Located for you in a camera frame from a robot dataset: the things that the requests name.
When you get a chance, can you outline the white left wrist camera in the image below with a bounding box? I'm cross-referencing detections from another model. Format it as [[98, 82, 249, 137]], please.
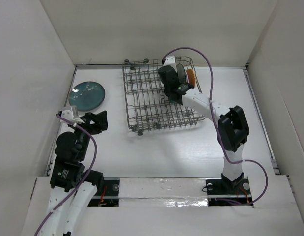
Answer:
[[58, 106, 79, 123]]

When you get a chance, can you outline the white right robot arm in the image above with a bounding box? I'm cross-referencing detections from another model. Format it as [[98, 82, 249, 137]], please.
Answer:
[[158, 65, 249, 193]]

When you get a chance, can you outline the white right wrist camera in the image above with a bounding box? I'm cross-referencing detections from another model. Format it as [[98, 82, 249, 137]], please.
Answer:
[[163, 56, 176, 70]]

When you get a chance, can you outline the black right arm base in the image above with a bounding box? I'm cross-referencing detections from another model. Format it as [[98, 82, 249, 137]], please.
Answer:
[[202, 179, 251, 197]]

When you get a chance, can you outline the woven-pattern orange plate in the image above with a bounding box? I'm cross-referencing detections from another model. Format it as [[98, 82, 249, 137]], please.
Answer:
[[187, 69, 196, 87]]

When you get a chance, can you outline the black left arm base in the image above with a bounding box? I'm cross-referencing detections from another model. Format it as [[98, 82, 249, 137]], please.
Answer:
[[88, 178, 120, 207]]

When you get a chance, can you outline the grey wire dish rack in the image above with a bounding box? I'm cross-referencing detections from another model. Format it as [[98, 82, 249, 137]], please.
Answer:
[[122, 58, 205, 135]]

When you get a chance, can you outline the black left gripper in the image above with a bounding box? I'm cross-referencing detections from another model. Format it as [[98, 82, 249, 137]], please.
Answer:
[[69, 109, 107, 159]]

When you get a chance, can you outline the cream plate tree drawing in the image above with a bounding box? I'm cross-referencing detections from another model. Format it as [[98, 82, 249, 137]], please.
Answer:
[[176, 64, 187, 84]]

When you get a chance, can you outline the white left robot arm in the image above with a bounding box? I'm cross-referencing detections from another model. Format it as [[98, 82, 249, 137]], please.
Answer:
[[34, 106, 108, 236]]

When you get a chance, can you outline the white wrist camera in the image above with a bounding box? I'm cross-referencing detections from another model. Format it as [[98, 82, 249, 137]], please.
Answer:
[[163, 56, 176, 70], [58, 106, 79, 123]]

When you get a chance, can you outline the dark teal glazed plate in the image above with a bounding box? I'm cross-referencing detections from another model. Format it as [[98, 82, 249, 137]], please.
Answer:
[[68, 81, 106, 112]]

